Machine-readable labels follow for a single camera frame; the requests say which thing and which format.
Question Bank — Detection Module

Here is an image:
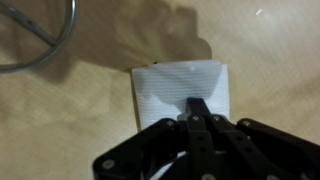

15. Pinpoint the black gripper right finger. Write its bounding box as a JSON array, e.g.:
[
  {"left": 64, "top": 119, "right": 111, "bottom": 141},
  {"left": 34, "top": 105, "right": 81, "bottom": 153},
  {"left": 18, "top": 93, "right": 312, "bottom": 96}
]
[{"left": 186, "top": 98, "right": 320, "bottom": 180}]

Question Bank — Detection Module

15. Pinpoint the metal paper towel holder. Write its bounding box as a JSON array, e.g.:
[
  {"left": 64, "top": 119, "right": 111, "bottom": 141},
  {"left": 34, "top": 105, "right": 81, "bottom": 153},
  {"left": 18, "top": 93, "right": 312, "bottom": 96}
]
[{"left": 0, "top": 0, "right": 77, "bottom": 74}]

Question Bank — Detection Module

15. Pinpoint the white tissue roll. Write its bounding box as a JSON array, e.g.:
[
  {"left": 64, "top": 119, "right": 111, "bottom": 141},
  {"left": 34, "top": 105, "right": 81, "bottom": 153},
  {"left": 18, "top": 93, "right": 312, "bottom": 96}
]
[{"left": 131, "top": 60, "right": 230, "bottom": 130}]

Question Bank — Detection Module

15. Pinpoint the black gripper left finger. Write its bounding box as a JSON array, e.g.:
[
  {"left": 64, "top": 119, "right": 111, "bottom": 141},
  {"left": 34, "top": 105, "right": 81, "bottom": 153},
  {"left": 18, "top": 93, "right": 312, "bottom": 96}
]
[{"left": 92, "top": 118, "right": 193, "bottom": 180}]

